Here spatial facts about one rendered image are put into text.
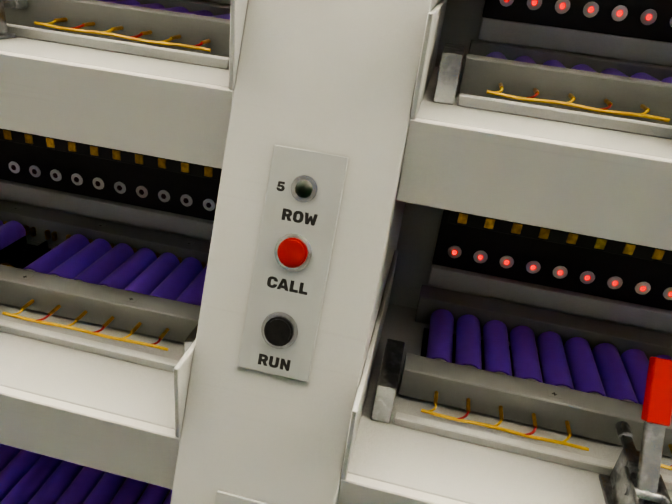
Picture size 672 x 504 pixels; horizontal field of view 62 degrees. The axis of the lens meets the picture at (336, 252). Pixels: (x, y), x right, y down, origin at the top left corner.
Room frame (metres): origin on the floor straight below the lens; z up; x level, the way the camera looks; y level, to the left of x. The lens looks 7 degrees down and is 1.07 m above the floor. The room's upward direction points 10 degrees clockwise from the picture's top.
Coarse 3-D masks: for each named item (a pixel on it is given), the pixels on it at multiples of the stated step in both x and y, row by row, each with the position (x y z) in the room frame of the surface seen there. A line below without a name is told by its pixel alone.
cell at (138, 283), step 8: (160, 256) 0.45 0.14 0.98; (168, 256) 0.45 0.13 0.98; (152, 264) 0.44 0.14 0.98; (160, 264) 0.44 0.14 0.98; (168, 264) 0.45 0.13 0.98; (176, 264) 0.46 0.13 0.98; (144, 272) 0.43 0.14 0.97; (152, 272) 0.43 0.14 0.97; (160, 272) 0.43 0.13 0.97; (168, 272) 0.44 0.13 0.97; (136, 280) 0.42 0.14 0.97; (144, 280) 0.42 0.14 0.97; (152, 280) 0.42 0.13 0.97; (160, 280) 0.43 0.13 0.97; (128, 288) 0.40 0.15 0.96; (136, 288) 0.41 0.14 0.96; (144, 288) 0.41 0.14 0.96; (152, 288) 0.42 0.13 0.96
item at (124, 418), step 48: (0, 192) 0.51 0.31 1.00; (48, 192) 0.50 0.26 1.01; (0, 336) 0.37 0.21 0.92; (96, 336) 0.38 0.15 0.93; (144, 336) 0.38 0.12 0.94; (192, 336) 0.35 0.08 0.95; (0, 384) 0.33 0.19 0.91; (48, 384) 0.33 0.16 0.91; (96, 384) 0.34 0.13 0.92; (144, 384) 0.34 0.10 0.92; (0, 432) 0.33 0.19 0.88; (48, 432) 0.32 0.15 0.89; (96, 432) 0.31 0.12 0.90; (144, 432) 0.31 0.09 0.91; (144, 480) 0.32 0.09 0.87
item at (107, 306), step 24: (0, 264) 0.41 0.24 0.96; (0, 288) 0.39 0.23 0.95; (24, 288) 0.39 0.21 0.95; (48, 288) 0.38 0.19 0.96; (72, 288) 0.39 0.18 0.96; (96, 288) 0.39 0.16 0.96; (48, 312) 0.39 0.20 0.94; (72, 312) 0.39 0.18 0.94; (96, 312) 0.38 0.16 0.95; (120, 312) 0.38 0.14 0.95; (144, 312) 0.38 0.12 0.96; (168, 312) 0.38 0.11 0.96; (192, 312) 0.38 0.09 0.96; (168, 336) 0.38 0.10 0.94
